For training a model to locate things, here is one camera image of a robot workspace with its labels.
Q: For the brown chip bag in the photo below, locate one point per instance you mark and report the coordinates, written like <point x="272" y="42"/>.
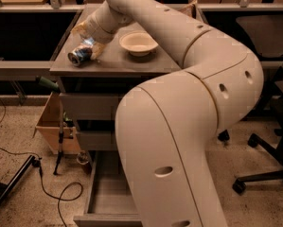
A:
<point x="190" y="9"/>

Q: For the green handled tool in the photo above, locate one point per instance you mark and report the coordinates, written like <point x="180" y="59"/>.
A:
<point x="47" y="83"/>

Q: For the grey middle drawer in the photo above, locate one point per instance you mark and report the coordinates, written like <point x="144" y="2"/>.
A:
<point x="96" y="140"/>

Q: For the white paper bowl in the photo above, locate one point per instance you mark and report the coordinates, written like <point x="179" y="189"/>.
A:
<point x="138" y="43"/>

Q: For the grey bottom drawer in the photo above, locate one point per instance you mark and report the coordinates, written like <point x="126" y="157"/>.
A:
<point x="109" y="200"/>

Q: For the grey drawer cabinet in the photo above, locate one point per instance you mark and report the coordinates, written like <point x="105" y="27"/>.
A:
<point x="114" y="72"/>

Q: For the redbull can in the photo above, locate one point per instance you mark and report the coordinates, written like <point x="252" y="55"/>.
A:
<point x="82" y="53"/>

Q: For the wooden box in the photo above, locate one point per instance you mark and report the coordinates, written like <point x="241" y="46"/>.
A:
<point x="49" y="125"/>

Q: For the glass jar on floor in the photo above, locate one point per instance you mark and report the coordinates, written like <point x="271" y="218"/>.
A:
<point x="83" y="161"/>

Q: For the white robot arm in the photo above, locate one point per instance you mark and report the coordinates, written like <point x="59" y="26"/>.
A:
<point x="163" y="125"/>

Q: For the grey top drawer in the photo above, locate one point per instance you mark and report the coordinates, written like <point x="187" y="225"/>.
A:
<point x="90" y="106"/>

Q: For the grey drawer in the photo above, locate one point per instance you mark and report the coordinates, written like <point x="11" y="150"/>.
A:
<point x="96" y="140"/>
<point x="109" y="200"/>
<point x="90" y="106"/>

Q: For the black stand leg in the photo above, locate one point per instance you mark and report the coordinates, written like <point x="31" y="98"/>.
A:
<point x="5" y="188"/>

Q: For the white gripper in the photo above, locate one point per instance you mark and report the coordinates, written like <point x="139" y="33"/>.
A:
<point x="95" y="31"/>

